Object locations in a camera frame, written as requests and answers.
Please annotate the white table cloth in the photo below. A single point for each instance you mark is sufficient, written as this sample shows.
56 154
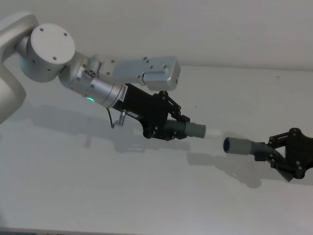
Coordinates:
122 186

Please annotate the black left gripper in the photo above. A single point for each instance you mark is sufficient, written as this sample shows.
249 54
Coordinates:
144 107

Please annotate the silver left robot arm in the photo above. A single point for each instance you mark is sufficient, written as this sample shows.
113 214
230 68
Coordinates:
51 49

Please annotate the small white tube piece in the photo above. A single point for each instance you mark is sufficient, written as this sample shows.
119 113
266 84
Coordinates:
214 133

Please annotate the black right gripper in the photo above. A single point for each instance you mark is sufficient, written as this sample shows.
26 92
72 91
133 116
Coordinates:
302 151

